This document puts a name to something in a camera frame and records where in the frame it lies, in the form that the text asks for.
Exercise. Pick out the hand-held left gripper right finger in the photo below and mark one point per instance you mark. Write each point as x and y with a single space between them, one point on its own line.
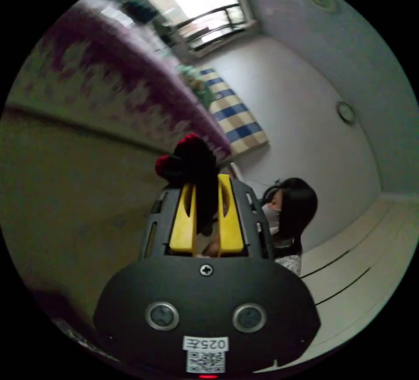
230 223

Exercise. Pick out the blue and beige checked cushion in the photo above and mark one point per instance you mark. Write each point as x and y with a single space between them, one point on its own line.
237 118

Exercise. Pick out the person's body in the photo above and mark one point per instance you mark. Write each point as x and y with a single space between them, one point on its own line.
298 206

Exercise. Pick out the bed with purple printed sheet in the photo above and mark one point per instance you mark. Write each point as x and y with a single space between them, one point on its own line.
65 190

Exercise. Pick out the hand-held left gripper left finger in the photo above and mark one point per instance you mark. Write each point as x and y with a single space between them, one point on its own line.
183 226

